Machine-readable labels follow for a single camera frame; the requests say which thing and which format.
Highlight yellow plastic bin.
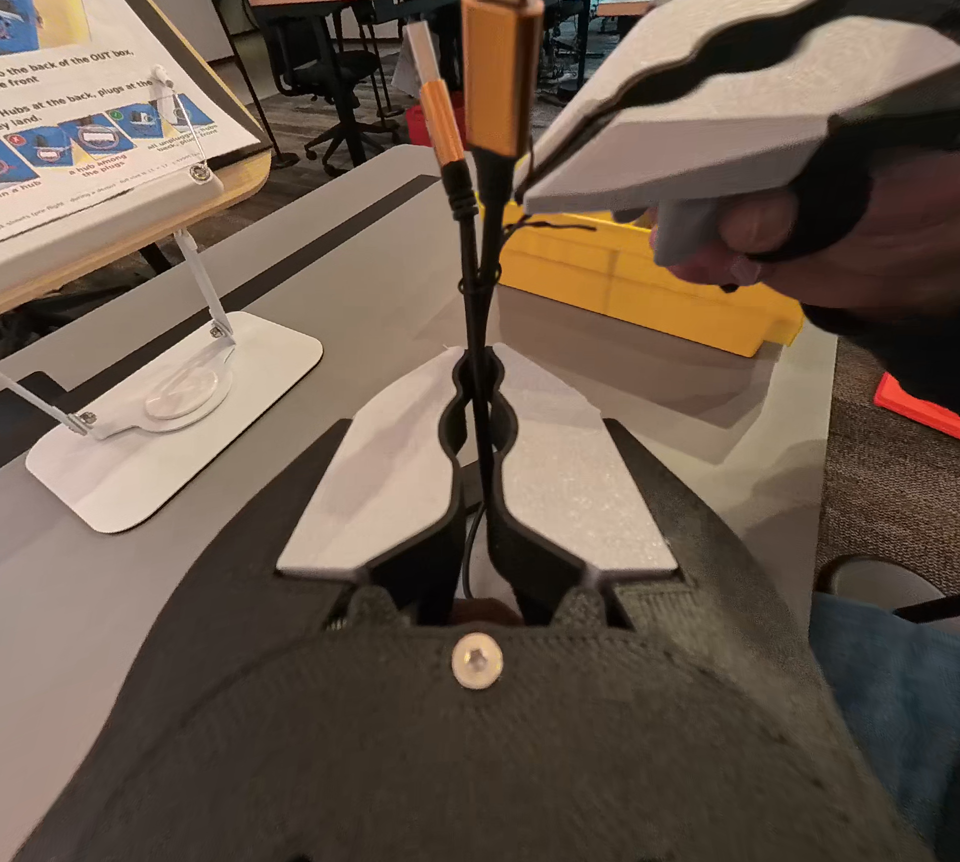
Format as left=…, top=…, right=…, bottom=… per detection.
left=497, top=200, right=805, bottom=359

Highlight black usb cable orange plugs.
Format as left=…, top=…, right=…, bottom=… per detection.
left=403, top=0, right=599, bottom=600

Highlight person's blue jeans leg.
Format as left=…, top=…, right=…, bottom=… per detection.
left=808, top=592, right=960, bottom=862

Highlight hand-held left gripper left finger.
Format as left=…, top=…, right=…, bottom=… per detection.
left=274, top=346, right=468, bottom=624

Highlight orange traffic cone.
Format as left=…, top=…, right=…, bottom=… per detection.
left=873, top=371, right=960, bottom=440

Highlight black office chair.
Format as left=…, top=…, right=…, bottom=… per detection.
left=221, top=0, right=402, bottom=176

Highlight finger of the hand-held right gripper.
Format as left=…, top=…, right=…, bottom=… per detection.
left=516, top=0, right=828, bottom=191
left=517, top=25, right=960, bottom=215

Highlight person's right hand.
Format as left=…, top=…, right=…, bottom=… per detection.
left=666, top=151, right=960, bottom=323

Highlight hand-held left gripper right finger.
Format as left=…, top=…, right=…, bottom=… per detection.
left=487, top=343, right=681, bottom=626

